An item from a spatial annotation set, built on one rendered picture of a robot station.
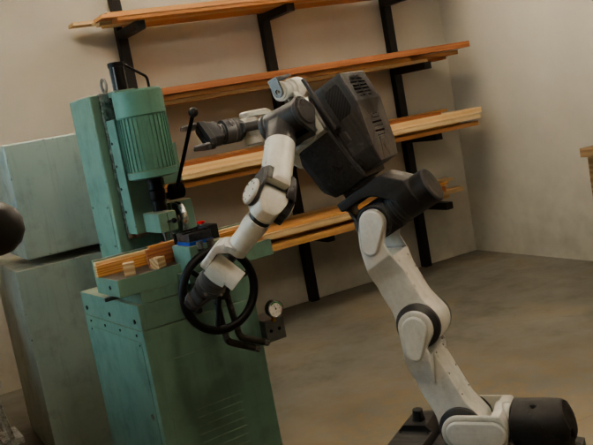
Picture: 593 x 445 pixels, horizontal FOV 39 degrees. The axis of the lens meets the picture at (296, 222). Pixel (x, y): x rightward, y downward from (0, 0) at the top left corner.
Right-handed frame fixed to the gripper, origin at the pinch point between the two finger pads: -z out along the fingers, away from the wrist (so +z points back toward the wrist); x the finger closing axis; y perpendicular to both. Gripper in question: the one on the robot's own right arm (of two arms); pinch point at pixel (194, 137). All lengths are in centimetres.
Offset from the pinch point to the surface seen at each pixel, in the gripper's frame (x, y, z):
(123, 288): 35, 26, -39
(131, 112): -10.9, -6.4, -20.0
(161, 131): -3.8, -1.9, -11.7
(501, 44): -123, 89, 323
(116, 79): -32.6, -3.0, -15.7
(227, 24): -208, 111, 151
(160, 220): 14.8, 21.9, -17.0
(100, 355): 23, 83, -36
